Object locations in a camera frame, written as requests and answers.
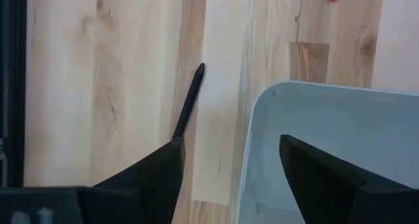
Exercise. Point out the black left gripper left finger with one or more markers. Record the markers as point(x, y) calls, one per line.
point(154, 178)

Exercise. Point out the black aluminium table frame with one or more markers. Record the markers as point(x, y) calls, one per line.
point(13, 86)

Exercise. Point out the black pen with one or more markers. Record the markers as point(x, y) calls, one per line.
point(190, 99)

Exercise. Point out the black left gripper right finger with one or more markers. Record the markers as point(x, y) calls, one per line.
point(320, 184)

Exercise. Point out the grey plastic tray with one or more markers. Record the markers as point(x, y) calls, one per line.
point(327, 119)

